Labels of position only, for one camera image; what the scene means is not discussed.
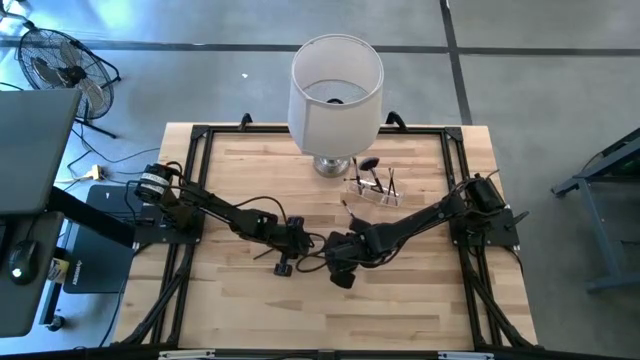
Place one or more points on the black frame clamp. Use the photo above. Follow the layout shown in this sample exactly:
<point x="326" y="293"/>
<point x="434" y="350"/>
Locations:
<point x="245" y="120"/>
<point x="395" y="119"/>

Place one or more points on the black computer mouse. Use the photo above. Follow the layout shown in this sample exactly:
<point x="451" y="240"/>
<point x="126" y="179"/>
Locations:
<point x="22" y="260"/>

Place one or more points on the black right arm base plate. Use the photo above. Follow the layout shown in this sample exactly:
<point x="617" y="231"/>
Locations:
<point x="492" y="236"/>

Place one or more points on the black spoolie brush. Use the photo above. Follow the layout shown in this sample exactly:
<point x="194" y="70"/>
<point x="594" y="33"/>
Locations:
<point x="389" y="180"/>

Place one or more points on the yellow label tag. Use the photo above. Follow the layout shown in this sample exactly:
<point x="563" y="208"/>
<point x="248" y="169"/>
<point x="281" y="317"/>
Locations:
<point x="59" y="270"/>

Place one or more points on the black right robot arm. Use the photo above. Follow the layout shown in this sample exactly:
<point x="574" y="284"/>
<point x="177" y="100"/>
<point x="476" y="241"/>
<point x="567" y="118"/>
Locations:
<point x="425" y="220"/>

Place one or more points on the black aluminium table frame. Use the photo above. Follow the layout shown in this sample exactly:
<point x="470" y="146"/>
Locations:
<point x="425" y="131"/>

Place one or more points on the blue-grey metal stand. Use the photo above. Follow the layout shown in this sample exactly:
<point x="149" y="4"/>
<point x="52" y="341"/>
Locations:
<point x="605" y="235"/>

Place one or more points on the black Husky floor mat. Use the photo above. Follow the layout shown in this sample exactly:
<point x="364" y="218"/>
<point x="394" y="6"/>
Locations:
<point x="105" y="250"/>

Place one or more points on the white frame bracket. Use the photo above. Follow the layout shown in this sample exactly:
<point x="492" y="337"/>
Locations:
<point x="185" y="355"/>
<point x="465" y="356"/>

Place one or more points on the yellow power plug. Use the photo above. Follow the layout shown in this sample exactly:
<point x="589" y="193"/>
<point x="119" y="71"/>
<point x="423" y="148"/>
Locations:
<point x="95" y="172"/>

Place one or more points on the clear acrylic organizer box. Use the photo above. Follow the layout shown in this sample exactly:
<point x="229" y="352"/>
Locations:
<point x="367" y="196"/>

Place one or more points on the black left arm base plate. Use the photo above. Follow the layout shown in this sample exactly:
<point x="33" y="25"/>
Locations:
<point x="150" y="235"/>

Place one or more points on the black desk support beam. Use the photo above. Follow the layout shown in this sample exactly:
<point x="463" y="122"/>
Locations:
<point x="90" y="220"/>

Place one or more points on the black floor fan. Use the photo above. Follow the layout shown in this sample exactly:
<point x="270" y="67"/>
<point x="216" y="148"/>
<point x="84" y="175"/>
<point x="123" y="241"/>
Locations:
<point x="60" y="75"/>

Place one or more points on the large fluffy powder brush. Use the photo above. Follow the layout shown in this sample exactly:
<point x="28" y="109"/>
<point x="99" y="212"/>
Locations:
<point x="370" y="163"/>

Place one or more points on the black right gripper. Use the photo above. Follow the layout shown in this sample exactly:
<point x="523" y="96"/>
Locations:
<point x="350" y="250"/>

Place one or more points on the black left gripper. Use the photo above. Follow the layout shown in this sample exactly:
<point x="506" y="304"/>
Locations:
<point x="292" y="240"/>

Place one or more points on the black caster wheel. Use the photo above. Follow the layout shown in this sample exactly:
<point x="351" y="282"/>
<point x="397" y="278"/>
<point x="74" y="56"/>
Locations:
<point x="56" y="322"/>

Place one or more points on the silver table lamp white shade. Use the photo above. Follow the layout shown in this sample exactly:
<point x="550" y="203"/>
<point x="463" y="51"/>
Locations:
<point x="325" y="125"/>

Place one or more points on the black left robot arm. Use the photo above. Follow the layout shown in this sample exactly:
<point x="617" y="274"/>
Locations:
<point x="220" y="207"/>

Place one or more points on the grey desk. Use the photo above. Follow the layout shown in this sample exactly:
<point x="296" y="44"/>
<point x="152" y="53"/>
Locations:
<point x="30" y="150"/>

